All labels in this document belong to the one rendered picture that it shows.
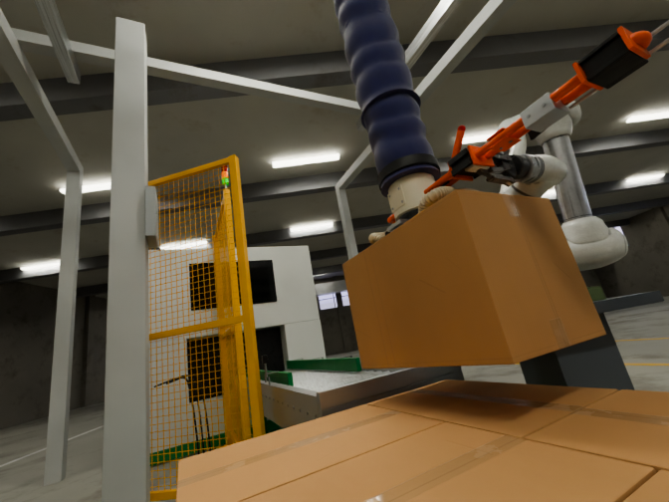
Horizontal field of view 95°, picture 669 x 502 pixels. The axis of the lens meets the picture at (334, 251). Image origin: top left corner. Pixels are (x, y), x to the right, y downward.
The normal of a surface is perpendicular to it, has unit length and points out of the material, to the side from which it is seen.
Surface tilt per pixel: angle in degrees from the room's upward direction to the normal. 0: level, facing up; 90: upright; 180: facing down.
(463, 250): 90
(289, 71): 90
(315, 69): 90
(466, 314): 90
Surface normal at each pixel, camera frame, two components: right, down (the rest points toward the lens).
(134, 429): 0.41, -0.32
